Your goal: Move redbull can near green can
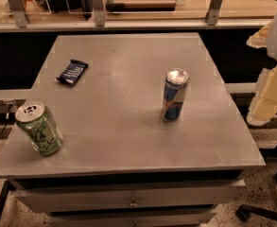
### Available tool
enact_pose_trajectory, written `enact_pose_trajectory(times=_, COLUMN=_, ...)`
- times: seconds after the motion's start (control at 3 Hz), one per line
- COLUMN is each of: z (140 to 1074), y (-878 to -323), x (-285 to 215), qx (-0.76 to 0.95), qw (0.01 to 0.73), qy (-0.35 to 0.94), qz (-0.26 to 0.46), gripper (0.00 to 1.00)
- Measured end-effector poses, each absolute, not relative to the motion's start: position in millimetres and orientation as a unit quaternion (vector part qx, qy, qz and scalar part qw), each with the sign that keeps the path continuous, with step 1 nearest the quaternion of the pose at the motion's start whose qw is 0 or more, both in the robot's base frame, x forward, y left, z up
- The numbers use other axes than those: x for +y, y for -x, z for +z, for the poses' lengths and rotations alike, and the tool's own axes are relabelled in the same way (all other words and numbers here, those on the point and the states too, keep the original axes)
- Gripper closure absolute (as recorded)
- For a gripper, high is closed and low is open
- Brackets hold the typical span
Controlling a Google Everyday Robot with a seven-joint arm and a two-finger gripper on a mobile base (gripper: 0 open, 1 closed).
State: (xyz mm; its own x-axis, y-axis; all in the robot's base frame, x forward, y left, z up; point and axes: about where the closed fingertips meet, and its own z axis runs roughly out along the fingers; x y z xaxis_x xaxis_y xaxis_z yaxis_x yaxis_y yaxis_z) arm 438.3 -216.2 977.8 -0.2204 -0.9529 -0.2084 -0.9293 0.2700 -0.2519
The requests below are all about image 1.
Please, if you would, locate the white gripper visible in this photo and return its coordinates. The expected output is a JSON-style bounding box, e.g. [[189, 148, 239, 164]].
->
[[246, 14, 277, 126]]

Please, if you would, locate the blue silver redbull can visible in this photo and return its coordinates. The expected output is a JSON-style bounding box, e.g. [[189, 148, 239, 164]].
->
[[162, 68, 189, 120]]

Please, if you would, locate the green soda can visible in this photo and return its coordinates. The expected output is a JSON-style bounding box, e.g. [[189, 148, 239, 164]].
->
[[15, 101, 63, 156]]

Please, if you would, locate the black office chair base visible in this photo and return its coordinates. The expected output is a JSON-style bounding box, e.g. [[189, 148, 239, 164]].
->
[[235, 167, 277, 224]]

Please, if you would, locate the grey lower drawer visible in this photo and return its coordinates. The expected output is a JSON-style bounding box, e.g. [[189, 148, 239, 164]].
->
[[48, 208, 216, 227]]

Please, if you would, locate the grey drawer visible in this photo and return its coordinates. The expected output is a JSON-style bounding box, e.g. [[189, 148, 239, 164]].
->
[[15, 180, 245, 213], [48, 208, 216, 227]]

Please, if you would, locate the dark blue snack wrapper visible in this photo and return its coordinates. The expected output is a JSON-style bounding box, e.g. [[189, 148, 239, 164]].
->
[[56, 60, 89, 87]]

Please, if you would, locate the grey upper drawer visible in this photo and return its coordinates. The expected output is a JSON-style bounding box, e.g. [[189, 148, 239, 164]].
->
[[15, 180, 245, 213]]

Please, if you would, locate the metal railing post right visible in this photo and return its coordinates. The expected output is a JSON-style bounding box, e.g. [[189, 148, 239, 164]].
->
[[205, 0, 223, 26]]

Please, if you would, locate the metal railing post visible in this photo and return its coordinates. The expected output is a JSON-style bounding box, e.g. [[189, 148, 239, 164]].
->
[[205, 0, 223, 26], [8, 0, 29, 28], [92, 0, 106, 26]]

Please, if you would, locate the metal railing post middle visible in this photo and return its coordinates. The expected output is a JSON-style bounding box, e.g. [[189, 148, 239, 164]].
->
[[92, 0, 106, 26]]

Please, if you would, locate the metal railing post left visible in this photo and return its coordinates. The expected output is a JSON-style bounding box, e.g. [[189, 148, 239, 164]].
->
[[8, 0, 29, 28]]

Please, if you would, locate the black cable with plug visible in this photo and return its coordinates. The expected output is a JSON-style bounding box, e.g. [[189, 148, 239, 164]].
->
[[0, 101, 18, 154]]

